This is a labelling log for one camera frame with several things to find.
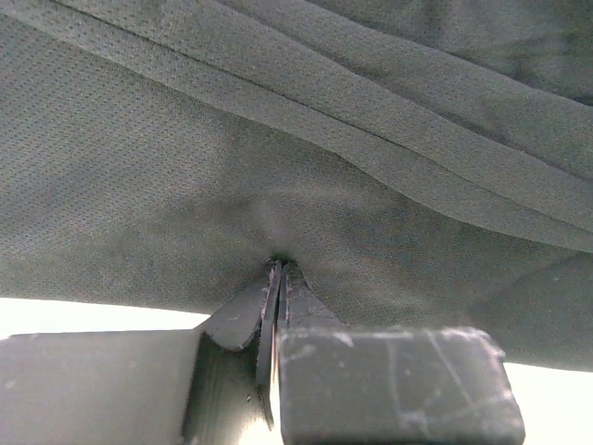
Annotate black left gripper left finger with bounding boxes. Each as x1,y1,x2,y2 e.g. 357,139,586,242
1,261,282,444

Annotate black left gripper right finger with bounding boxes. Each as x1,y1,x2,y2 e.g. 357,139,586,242
273,262,525,444

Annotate black t-shirt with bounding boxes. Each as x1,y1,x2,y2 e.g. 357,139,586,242
1,1,592,370

